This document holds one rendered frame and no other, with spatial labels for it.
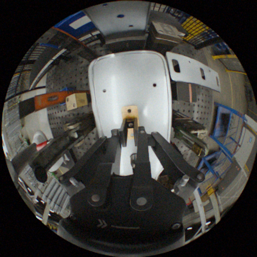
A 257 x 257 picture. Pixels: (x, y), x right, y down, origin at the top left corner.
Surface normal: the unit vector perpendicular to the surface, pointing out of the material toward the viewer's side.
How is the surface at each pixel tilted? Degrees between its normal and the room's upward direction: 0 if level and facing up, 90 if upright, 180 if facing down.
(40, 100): 90
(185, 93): 0
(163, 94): 0
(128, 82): 0
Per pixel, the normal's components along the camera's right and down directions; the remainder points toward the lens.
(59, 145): 0.98, -0.03
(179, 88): -0.04, 0.38
